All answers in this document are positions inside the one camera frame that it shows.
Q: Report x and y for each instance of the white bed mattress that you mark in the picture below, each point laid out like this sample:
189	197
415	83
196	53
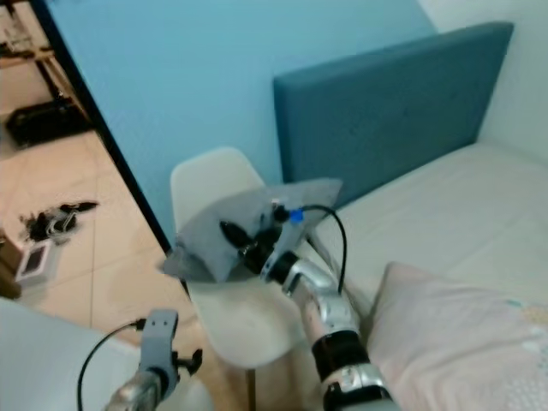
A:
454	214

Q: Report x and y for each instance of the wooden table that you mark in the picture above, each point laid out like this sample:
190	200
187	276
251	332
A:
43	68

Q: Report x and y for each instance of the pink pillow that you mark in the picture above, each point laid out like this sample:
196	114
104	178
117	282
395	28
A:
454	342

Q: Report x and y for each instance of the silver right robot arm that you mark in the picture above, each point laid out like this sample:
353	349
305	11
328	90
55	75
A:
334	321

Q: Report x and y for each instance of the white flat device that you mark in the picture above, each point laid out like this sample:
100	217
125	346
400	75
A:
36	264

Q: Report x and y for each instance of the blue upholstered headboard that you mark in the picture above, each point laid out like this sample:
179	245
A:
385	111

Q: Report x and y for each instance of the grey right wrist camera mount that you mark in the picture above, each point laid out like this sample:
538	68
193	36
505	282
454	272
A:
287	224

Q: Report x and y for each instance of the white plastic chair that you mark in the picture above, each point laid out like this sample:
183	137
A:
214	175

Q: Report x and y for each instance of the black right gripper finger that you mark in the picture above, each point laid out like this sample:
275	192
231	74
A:
235	235

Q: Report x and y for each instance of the black bag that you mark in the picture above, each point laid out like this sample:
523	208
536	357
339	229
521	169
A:
47	124

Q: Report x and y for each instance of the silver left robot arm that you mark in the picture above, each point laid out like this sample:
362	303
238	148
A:
141	392

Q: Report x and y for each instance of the black gadget on floor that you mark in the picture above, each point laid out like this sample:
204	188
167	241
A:
58	221

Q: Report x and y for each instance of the white cushion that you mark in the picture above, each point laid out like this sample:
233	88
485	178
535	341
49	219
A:
43	360

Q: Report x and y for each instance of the dark door frame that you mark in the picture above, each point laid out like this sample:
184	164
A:
103	128

